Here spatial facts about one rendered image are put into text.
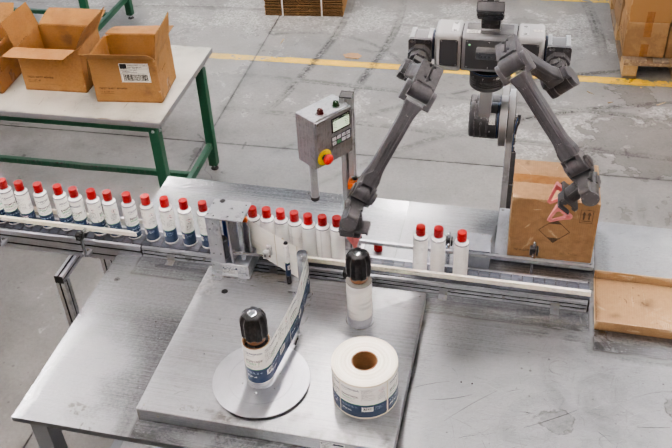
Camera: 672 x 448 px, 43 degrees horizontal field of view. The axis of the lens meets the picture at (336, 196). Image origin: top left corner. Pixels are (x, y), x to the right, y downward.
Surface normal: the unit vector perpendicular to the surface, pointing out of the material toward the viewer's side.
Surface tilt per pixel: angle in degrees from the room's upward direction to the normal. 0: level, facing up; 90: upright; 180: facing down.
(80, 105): 0
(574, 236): 90
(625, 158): 0
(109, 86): 90
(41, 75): 90
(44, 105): 0
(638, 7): 90
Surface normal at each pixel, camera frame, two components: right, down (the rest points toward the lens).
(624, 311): -0.04, -0.80
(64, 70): -0.18, 0.59
